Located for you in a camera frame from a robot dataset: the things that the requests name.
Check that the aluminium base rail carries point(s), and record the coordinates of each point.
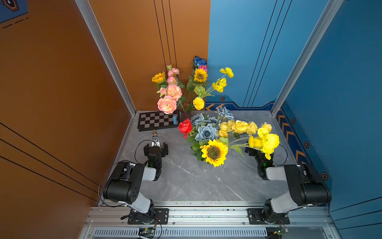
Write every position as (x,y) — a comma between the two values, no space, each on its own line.
(209,220)

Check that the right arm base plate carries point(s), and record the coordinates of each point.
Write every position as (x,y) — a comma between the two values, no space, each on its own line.
(259,216)

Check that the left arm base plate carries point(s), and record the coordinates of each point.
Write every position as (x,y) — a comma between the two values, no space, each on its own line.
(156,216)

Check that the yellow poppy spray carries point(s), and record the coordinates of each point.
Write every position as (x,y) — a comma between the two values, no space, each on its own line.
(264,141)

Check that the right circuit board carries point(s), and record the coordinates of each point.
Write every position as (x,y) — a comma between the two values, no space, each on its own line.
(277,234)

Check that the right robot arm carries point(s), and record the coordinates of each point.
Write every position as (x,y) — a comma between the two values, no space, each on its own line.
(305,188)

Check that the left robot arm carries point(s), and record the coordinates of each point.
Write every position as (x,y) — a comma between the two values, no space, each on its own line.
(124,184)

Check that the yellow rose spray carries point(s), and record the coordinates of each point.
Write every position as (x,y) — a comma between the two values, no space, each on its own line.
(238,127)

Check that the background bouquet in dark vase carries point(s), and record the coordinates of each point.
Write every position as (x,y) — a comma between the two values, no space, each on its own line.
(174,95)

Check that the large yellow sunflower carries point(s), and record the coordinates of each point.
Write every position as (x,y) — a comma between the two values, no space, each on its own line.
(214,152)

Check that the red rose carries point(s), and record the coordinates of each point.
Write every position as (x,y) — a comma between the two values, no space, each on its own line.
(185,128)

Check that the left circuit board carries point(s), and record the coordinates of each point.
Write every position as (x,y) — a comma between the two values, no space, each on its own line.
(147,233)

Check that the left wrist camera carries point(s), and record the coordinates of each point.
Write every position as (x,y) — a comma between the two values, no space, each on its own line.
(155,141)

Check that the grey blue roses bunch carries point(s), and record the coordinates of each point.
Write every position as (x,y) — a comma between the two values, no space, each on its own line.
(206,127)

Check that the circuit board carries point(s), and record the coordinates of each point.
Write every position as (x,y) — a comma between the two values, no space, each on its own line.
(277,234)
(147,233)

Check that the checkered chessboard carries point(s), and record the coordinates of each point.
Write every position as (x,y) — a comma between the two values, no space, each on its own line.
(156,120)

